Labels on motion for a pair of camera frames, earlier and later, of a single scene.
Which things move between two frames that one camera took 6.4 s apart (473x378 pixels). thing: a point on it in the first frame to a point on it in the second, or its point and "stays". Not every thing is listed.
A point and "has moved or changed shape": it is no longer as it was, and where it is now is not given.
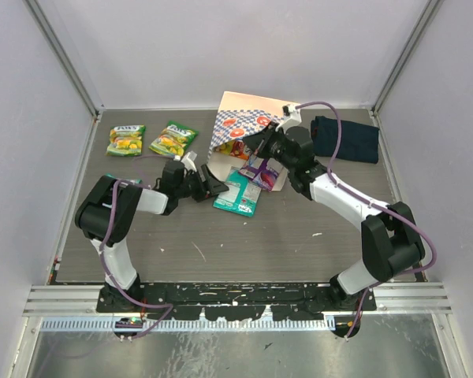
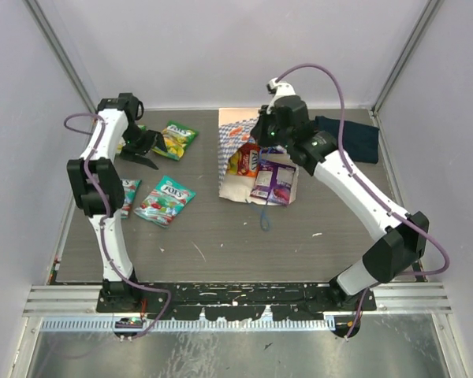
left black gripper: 216,187 to 154,139
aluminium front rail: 392,299 stays
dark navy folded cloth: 359,142 stays
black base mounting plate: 243,301 stays
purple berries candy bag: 262,176 has moved or changed shape
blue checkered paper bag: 239,117 has moved or changed shape
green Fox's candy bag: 173,139 stays
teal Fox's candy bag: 243,195 has moved or changed shape
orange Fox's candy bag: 236,148 to 245,161
